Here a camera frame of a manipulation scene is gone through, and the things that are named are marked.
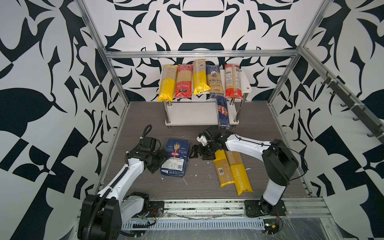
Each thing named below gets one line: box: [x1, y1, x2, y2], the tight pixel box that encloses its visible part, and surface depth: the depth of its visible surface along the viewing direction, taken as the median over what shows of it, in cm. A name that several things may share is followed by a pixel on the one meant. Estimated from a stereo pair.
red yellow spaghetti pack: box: [174, 64, 193, 99], surface depth 80 cm
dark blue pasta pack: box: [216, 96, 230, 130], surface depth 102 cm
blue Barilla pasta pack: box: [159, 138, 190, 178], surface depth 86 cm
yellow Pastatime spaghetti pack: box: [225, 150, 254, 196], surface depth 85 cm
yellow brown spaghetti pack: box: [193, 59, 211, 95], surface depth 82 cm
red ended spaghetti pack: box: [225, 64, 243, 99], surface depth 80 cm
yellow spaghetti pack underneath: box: [157, 65, 178, 102], surface depth 79 cm
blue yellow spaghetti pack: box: [206, 64, 224, 95], surface depth 81 cm
